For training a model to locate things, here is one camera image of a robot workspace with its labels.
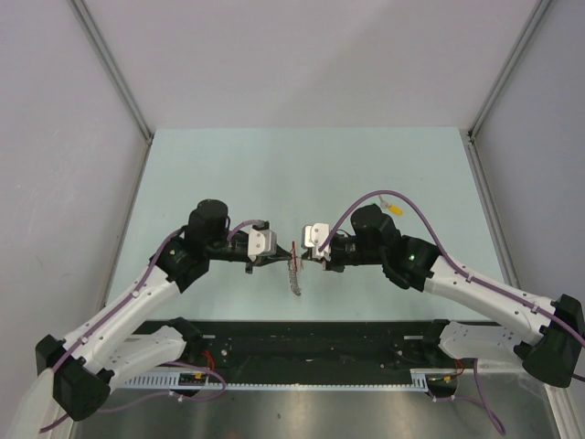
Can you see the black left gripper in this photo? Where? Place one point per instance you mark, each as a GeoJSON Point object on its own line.
{"type": "Point", "coordinates": [281, 255]}

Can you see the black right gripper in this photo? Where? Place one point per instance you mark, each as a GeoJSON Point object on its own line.
{"type": "Point", "coordinates": [329, 265]}

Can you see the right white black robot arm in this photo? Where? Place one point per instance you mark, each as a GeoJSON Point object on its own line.
{"type": "Point", "coordinates": [542, 335]}

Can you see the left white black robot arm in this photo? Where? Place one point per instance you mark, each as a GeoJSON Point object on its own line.
{"type": "Point", "coordinates": [90, 361]}

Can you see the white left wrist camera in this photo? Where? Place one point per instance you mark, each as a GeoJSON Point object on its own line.
{"type": "Point", "coordinates": [262, 241]}

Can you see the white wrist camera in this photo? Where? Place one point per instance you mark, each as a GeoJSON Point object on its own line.
{"type": "Point", "coordinates": [262, 241]}
{"type": "Point", "coordinates": [313, 237]}

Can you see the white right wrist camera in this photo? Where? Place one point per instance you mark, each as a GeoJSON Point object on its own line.
{"type": "Point", "coordinates": [313, 237]}

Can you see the black mounting base plate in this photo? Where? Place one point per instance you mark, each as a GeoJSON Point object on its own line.
{"type": "Point", "coordinates": [317, 352]}

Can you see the white slotted cable duct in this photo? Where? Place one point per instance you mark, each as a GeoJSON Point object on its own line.
{"type": "Point", "coordinates": [183, 380]}

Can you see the aluminium right side rail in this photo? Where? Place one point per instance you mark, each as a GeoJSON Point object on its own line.
{"type": "Point", "coordinates": [504, 256]}

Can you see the aluminium left corner post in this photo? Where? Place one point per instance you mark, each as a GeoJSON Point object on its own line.
{"type": "Point", "coordinates": [92, 31]}

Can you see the aluminium corner post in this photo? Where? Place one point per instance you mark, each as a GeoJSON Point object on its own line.
{"type": "Point", "coordinates": [92, 31]}
{"type": "Point", "coordinates": [536, 18]}

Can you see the aluminium right corner post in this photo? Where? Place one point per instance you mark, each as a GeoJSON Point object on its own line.
{"type": "Point", "coordinates": [536, 18]}

